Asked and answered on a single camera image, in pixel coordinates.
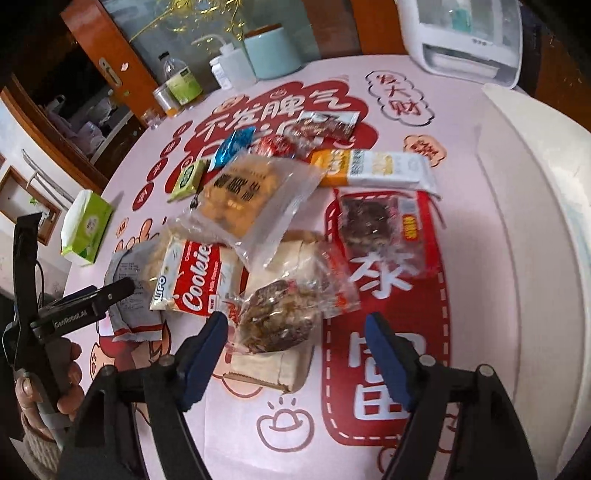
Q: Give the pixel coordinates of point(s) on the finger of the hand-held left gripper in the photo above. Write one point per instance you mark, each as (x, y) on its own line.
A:
(115, 290)

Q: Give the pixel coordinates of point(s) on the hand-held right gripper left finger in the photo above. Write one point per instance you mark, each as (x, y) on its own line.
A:
(203, 364)

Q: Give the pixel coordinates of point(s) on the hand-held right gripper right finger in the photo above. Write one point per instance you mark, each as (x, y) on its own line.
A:
(388, 364)

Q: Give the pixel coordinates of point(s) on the grey and white snack packet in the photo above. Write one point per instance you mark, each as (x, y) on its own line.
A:
(129, 314)

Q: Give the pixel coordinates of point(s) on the beige snack packet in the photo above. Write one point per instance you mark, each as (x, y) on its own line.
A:
(272, 369)

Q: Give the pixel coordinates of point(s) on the red and white cookie packet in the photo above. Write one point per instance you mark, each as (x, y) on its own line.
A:
(198, 281)

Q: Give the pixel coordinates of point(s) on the clear packet of nut ball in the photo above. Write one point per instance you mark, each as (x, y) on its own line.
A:
(277, 318)

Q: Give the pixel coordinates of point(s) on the small green snack box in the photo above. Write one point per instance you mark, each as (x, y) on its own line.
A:
(187, 181)

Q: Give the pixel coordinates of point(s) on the clear packet of bread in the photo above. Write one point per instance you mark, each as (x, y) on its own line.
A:
(300, 258)

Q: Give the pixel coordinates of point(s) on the clear bag dark brownie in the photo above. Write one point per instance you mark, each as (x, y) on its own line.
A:
(374, 226)

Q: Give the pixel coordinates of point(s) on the clear packet of yellow biscuits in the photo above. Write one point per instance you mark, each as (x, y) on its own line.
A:
(244, 198)

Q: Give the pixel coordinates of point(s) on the blue snack packet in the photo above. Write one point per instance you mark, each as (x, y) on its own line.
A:
(233, 145)

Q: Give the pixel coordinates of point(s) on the orange and white oat bar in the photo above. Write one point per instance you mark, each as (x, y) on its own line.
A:
(369, 168)

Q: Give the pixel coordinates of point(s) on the white plastic storage bin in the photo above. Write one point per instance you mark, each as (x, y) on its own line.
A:
(531, 207)

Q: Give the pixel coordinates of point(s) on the red candy packet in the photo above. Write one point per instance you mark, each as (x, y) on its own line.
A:
(277, 146)

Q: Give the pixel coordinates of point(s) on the dark red clear snack packet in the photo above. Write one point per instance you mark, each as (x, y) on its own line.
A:
(328, 127)

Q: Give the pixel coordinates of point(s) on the person's left hand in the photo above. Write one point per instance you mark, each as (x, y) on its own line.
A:
(71, 371)

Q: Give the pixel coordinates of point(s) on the green tissue box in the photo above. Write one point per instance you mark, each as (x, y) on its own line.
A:
(90, 226)

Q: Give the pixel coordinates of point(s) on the pink printed tablecloth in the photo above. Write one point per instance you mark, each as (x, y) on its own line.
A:
(226, 443)

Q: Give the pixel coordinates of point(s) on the small glass cup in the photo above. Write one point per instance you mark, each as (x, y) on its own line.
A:
(152, 119)

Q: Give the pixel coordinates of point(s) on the small glass jar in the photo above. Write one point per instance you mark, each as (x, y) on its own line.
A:
(166, 99)

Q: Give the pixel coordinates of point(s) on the clear bottle with green label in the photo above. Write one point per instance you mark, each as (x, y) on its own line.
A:
(182, 85)

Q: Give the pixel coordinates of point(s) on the brown wooden door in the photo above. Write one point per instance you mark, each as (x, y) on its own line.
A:
(106, 41)

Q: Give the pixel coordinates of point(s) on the white squeeze bottle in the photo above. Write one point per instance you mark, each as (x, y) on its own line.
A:
(235, 67)

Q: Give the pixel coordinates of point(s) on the teal canister with wooden lid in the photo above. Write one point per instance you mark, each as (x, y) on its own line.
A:
(272, 55)

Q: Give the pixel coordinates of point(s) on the white countertop appliance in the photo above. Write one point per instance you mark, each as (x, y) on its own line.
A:
(461, 41)

